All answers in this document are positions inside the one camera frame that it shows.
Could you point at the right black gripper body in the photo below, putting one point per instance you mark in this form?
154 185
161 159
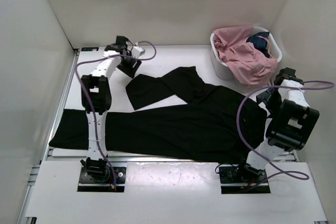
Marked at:
272 99

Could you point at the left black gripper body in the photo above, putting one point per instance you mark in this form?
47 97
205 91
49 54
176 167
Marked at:
124 63

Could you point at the black trousers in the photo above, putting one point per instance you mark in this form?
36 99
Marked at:
179 115

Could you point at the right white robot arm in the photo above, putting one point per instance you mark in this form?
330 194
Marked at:
292 121

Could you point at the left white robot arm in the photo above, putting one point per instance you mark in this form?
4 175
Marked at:
96 99

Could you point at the pink trousers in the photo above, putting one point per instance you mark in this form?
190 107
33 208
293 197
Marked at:
249 66

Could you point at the dark label sticker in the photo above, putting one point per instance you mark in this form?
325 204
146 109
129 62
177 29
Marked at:
89 48

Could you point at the navy blue garment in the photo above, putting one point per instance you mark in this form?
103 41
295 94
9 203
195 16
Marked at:
261 42

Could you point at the white laundry basket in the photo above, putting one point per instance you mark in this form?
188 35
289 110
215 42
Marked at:
221 68

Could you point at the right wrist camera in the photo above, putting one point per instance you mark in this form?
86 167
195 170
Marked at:
285 74

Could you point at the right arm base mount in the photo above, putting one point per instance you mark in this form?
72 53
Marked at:
234 180

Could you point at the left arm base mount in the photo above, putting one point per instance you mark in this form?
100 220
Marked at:
88 183

